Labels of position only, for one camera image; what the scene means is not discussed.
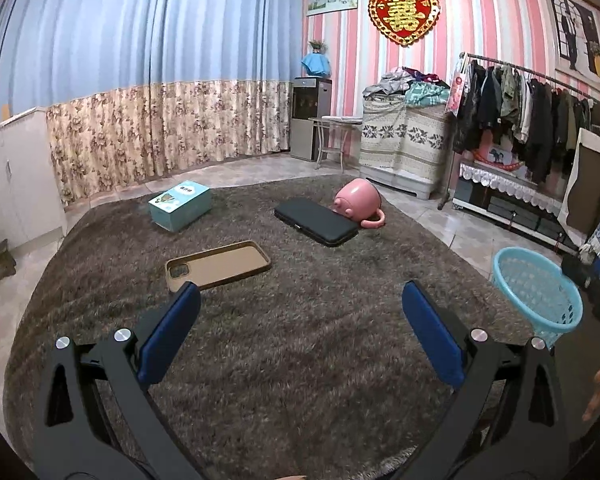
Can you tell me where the grey water dispenser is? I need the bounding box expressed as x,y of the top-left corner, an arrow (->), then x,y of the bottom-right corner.
290,76 -> 333,162

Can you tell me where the blue cloth cover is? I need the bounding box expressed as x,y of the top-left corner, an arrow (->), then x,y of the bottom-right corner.
301,52 -> 332,79

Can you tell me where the red pink round item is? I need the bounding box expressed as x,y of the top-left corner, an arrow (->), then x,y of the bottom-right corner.
472,142 -> 526,173

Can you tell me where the white lace cloth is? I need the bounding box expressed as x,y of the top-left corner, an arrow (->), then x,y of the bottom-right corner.
459,161 -> 576,216

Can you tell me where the pink cup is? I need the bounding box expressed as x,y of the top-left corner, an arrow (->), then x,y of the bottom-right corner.
332,179 -> 387,229

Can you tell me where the pile of folded clothes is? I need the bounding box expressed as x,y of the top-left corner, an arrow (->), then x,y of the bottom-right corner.
362,66 -> 451,107

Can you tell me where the red gold heart decoration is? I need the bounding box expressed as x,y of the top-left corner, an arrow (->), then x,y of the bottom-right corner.
368,0 -> 442,47

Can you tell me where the brown board with white cover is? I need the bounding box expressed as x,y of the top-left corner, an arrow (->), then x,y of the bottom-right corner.
557,127 -> 600,251

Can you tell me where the long landscape wall picture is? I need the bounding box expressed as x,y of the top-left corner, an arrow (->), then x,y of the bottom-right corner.
306,0 -> 359,17

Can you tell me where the brown phone case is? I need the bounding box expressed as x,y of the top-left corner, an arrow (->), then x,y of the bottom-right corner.
165,240 -> 272,293

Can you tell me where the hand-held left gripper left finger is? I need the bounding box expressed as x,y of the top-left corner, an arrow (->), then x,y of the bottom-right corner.
33,282 -> 203,480

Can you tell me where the black flat case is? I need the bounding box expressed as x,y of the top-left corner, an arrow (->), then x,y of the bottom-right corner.
273,197 -> 359,248

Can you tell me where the chest under patterned cloth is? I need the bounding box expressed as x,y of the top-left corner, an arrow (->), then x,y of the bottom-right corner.
358,97 -> 453,200

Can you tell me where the white cabinet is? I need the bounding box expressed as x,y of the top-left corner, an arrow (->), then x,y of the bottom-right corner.
0,107 -> 68,261

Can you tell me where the row of hanging clothes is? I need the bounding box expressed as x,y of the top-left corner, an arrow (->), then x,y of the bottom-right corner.
452,57 -> 600,186

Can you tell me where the small metal table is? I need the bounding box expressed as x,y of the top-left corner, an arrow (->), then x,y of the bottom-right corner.
308,116 -> 363,171

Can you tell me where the light blue plastic basket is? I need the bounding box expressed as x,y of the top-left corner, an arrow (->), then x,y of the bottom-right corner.
491,246 -> 584,350

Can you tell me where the low black glass stand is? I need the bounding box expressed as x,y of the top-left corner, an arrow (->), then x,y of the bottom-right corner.
452,160 -> 581,251

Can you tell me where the blue and floral curtain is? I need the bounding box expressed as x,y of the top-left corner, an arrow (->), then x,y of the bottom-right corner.
0,0 -> 306,208

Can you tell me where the pink white hanging bag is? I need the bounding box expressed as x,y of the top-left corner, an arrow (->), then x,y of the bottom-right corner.
445,57 -> 468,116

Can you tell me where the grey shaggy rug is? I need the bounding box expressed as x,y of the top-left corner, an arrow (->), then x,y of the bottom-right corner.
2,175 -> 546,480

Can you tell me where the metal clothes rack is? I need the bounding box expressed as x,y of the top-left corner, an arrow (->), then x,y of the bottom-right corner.
437,51 -> 600,211

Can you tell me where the person's right hand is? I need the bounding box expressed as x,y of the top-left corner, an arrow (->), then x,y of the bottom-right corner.
581,359 -> 600,423

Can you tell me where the teal cardboard box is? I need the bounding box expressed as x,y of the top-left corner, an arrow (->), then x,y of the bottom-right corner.
148,180 -> 212,233

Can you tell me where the wall poster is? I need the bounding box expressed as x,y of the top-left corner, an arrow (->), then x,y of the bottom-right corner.
547,0 -> 600,96

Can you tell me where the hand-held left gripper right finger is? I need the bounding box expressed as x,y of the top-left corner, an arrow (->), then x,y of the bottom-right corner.
401,280 -> 568,480

